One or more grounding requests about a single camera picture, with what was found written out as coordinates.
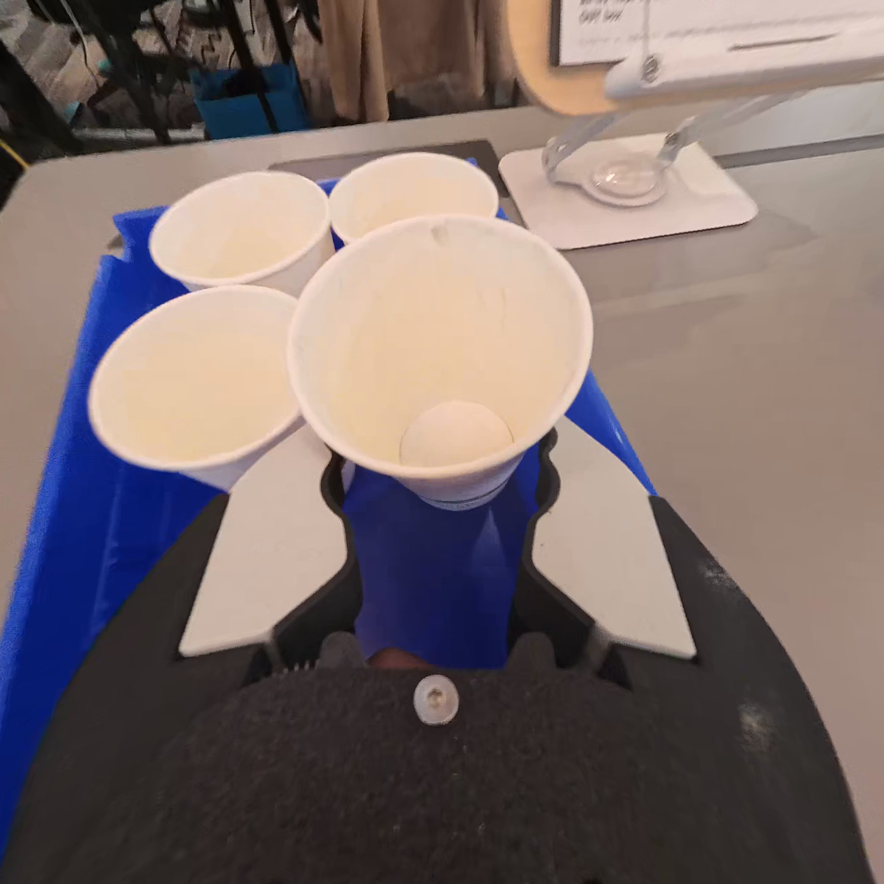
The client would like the instruction sheet on tablet stand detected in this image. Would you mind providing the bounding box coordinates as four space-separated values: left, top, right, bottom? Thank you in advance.
499 0 884 251

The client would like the beige hanging coat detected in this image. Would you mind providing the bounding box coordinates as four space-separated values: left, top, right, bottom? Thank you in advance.
316 0 519 124

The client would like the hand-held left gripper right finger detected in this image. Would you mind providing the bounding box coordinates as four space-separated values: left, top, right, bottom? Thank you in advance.
511 418 698 675

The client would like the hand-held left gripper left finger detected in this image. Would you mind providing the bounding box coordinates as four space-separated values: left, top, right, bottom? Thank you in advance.
178 425 363 675

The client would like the printed instruction sheet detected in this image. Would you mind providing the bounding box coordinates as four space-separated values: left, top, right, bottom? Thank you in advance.
556 0 884 66

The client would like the blue fabric bag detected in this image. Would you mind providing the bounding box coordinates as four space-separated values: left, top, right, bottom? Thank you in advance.
192 64 312 140

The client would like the white paper cup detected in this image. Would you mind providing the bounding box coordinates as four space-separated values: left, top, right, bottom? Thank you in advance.
88 285 356 493
286 214 595 511
148 171 337 299
328 152 500 246

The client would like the blue plastic bin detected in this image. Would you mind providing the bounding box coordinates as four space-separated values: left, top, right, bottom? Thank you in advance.
0 178 657 830

